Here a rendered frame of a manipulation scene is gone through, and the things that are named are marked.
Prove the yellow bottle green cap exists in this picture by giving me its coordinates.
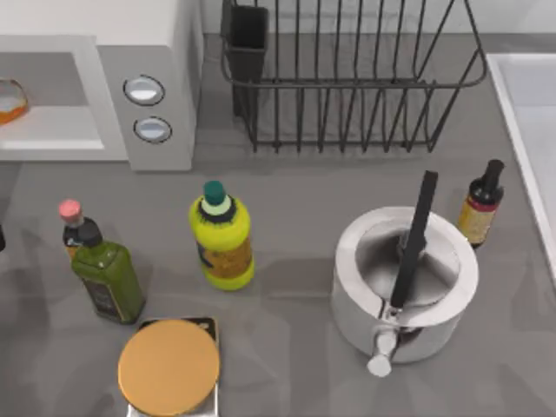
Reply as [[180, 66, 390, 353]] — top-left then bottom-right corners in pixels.
[[188, 181, 255, 292]]

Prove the round grey microwave knob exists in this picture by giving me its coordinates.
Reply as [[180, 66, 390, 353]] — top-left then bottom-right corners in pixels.
[[132, 116, 173, 144], [122, 75, 166, 107]]

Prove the black cutlery holder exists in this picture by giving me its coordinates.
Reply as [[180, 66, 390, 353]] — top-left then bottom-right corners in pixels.
[[221, 0, 270, 118]]

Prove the dark green bottle pink cap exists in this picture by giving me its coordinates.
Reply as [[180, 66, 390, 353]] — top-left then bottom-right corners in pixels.
[[57, 198, 147, 326]]

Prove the kitchen scale orange round plate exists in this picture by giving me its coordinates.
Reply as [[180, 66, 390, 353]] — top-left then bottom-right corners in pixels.
[[117, 315, 222, 417]]

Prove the small brown bottle black cap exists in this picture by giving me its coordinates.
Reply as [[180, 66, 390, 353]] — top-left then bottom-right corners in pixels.
[[456, 159, 506, 250]]

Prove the pale microwave oven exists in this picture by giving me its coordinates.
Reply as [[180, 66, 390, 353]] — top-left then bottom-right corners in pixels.
[[0, 34, 203, 174]]

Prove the orange glass bowl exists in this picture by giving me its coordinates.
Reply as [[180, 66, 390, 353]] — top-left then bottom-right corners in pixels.
[[0, 76, 30, 127]]

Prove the silver kettle black handle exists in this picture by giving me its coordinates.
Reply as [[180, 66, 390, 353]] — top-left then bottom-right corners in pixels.
[[329, 169, 480, 378]]

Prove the dark wire dish rack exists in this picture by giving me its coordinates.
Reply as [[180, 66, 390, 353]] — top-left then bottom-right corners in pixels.
[[220, 0, 487, 155]]

